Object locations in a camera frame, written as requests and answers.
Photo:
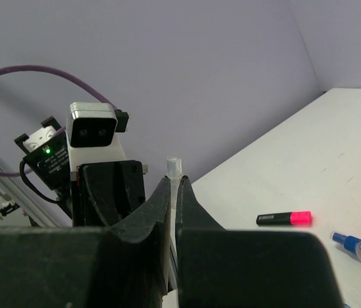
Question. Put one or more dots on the pink black highlighter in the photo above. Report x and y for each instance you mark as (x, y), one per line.
(298, 218)

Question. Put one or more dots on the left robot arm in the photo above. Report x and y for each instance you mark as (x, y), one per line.
(50, 161)

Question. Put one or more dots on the clear pen cap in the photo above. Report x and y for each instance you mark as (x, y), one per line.
(174, 174)

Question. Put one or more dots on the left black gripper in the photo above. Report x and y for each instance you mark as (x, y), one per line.
(105, 193)

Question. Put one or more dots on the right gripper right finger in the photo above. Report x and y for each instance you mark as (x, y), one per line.
(239, 268)

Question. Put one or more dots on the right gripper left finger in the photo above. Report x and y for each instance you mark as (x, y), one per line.
(126, 265)

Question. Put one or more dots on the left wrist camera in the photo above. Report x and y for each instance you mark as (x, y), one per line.
(92, 133)

